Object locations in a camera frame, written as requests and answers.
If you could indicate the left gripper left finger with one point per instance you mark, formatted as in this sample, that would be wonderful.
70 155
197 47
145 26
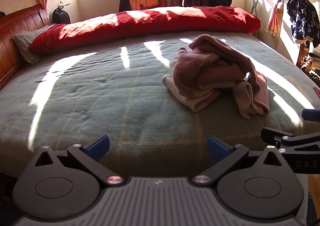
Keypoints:
87 157

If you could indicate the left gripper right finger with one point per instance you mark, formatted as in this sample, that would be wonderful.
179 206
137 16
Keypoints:
227 157

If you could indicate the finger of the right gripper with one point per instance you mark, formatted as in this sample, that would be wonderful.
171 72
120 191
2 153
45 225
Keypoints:
280 138
311 115

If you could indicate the pink and white sweater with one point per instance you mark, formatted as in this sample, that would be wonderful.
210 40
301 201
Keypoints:
198 75

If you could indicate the folded clothes stack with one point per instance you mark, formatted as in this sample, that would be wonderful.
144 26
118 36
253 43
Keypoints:
311 65

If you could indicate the wooden chair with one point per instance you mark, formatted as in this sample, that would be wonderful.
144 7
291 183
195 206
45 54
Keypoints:
303 51

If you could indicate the green plaid bed blanket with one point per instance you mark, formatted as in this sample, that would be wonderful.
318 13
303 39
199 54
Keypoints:
116 89

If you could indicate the navy star-patterned garment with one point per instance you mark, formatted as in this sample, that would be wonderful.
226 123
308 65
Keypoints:
304 21

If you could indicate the right orange curtain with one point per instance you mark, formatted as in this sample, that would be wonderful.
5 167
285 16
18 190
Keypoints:
276 3

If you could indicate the red duvet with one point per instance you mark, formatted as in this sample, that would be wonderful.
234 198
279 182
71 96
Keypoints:
137 23

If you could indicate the grey pillow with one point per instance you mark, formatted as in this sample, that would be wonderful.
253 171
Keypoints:
24 40

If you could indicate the black backpack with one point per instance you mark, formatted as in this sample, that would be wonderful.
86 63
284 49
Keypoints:
60 16

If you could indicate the wooden headboard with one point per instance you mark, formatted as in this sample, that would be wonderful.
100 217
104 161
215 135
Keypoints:
25 20

